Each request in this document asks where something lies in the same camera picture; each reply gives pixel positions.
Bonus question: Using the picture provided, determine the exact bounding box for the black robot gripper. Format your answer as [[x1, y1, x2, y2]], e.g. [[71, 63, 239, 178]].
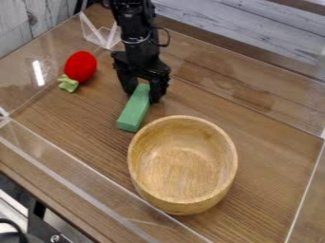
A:
[[112, 39, 171, 103]]

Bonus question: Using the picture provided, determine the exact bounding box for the red plush strawberry toy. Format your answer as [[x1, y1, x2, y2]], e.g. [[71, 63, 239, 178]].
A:
[[58, 51, 98, 93]]

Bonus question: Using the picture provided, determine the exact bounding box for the light wooden bowl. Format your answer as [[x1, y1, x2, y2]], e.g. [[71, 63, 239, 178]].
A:
[[127, 115, 238, 215]]

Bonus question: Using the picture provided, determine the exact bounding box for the clear acrylic corner bracket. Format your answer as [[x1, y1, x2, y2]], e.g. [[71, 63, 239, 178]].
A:
[[79, 12, 120, 50]]

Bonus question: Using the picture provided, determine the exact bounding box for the black cable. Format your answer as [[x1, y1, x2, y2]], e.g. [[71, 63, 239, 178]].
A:
[[0, 217, 31, 243]]

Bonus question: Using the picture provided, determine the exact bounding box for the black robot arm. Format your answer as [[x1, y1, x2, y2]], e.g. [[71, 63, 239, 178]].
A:
[[110, 0, 171, 103]]

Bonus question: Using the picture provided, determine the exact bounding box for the black metal table mount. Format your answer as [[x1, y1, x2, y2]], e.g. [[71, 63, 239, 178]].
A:
[[27, 200, 72, 243]]

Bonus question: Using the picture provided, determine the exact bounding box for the clear acrylic front wall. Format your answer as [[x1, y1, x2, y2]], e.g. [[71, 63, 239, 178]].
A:
[[0, 118, 213, 243]]

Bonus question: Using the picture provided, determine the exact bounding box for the green rectangular block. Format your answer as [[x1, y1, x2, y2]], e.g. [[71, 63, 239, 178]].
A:
[[116, 84, 150, 132]]

